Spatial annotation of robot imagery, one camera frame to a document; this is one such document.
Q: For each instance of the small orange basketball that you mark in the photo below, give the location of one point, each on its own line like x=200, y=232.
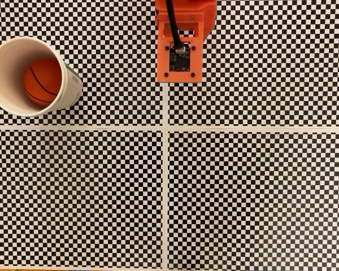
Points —
x=42, y=82

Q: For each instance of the white paper cup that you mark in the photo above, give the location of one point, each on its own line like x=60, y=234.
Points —
x=5, y=84

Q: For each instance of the orange camera mount with board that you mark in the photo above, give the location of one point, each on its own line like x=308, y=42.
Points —
x=164, y=67

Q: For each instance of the checkerboard paper sheet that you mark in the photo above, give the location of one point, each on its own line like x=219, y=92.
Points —
x=73, y=197
x=115, y=107
x=271, y=211
x=271, y=70

